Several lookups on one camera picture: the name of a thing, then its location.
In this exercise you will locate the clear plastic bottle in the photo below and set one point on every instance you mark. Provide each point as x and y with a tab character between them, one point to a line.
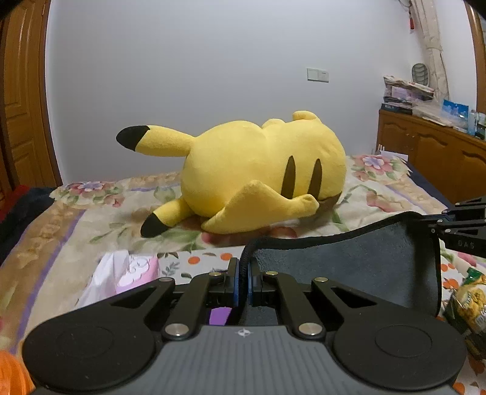
473	122

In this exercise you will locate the white paper sheet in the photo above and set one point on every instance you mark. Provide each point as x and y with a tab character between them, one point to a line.
393	156

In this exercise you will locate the blue printed box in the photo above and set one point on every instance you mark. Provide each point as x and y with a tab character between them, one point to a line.
455	114

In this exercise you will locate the dark fleece blanket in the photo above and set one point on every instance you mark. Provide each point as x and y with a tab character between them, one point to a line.
19	212

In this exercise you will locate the orange cloth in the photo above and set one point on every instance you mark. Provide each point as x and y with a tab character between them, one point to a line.
13	374

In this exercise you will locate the floral bed blanket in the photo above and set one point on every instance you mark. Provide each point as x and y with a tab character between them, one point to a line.
76	235

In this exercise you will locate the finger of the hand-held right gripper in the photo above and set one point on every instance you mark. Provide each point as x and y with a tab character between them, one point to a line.
431	225

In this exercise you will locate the beige curtain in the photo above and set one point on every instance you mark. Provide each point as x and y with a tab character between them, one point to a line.
431	45

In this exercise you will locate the wooden cabinet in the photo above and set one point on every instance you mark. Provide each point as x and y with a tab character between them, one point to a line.
436	152

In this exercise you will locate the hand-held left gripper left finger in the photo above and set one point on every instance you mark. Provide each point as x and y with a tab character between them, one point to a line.
235	283

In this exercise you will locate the pink white tissue pack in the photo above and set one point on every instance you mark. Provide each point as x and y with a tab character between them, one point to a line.
125	277

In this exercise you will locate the stack of books and papers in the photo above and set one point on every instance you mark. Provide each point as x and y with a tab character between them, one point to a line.
406	93

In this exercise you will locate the green yellow snack bag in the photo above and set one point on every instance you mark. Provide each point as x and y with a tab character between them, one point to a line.
469	304

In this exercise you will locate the wooden door frame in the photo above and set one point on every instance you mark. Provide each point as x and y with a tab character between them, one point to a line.
477	57

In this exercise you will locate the dark grey towel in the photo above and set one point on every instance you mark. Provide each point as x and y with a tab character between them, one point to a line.
341	266

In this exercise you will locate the small white fan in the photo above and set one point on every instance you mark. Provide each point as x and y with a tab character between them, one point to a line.
420	74

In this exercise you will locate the yellow plush toy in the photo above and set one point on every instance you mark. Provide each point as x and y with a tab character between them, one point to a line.
262	178

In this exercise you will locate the wooden door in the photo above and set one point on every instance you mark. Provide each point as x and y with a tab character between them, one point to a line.
22	95

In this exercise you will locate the white wall switch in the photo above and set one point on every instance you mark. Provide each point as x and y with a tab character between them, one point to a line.
317	75

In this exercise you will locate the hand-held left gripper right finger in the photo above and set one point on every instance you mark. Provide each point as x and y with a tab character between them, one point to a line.
251	285

